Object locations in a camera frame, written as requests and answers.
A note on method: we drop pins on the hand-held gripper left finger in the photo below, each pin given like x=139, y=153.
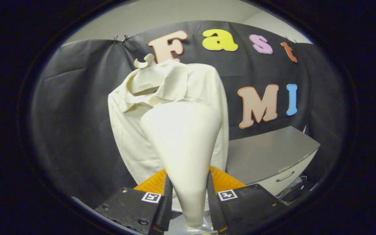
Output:
x=167, y=209

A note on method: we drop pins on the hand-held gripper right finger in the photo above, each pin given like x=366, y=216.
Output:
x=212, y=209

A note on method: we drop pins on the cream button shirt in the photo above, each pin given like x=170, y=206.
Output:
x=129, y=130

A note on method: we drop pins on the white cabinet with grey top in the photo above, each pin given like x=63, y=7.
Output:
x=266, y=150

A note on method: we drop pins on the black backdrop cloth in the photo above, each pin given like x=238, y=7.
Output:
x=77, y=114

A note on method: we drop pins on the white plastic hanger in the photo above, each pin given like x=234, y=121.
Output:
x=145, y=78

